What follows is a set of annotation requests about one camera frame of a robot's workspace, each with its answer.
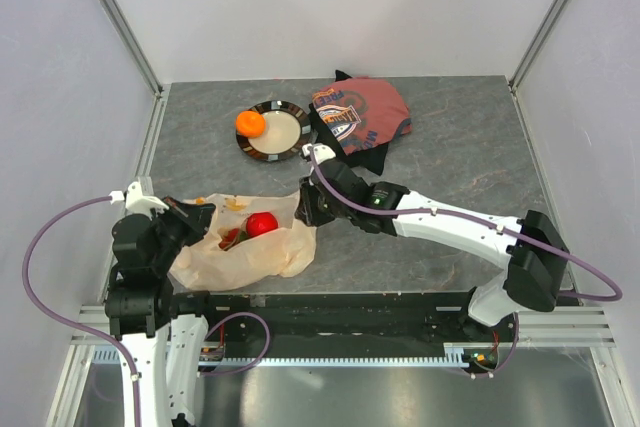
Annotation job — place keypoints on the red apple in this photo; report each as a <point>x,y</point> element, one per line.
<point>260,223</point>

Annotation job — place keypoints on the left aluminium frame post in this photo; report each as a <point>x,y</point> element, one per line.
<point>132,45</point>

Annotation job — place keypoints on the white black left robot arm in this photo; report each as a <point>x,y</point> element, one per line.
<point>162,331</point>

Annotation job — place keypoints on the right aluminium frame post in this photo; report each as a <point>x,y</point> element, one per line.
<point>538,41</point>

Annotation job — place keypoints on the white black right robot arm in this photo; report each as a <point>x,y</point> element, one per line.
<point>529,250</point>

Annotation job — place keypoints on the black fruit plate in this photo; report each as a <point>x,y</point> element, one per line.
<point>288,128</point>

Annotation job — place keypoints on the red printed folded t-shirt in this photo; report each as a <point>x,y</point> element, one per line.
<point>385,100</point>

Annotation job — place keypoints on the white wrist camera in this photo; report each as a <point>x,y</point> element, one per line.
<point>317,154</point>
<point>139,198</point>

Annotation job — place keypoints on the aluminium cross rail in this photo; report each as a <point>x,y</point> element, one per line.
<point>569,326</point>

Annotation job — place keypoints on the black folded garment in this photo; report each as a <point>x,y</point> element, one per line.
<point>370,157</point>

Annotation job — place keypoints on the grey slotted cable duct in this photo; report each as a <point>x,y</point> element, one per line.
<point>454,357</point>

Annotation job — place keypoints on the beige banana print plastic bag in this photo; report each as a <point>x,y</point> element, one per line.
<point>285,251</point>

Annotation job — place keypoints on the red cherry tomatoes cluster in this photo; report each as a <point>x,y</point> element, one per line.
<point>231,238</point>

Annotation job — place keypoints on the aluminium frame post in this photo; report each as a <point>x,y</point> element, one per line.
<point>132,45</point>
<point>538,41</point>

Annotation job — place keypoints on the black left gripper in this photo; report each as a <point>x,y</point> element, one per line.
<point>195,217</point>

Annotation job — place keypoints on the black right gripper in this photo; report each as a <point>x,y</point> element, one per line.
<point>306,209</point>

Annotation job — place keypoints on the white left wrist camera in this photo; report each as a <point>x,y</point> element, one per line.
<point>139,198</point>

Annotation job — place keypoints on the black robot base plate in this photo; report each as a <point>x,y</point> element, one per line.
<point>430,317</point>

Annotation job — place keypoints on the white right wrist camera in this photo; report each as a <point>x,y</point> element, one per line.
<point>317,154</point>

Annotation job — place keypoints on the orange fruit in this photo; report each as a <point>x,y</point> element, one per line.
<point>250,124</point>

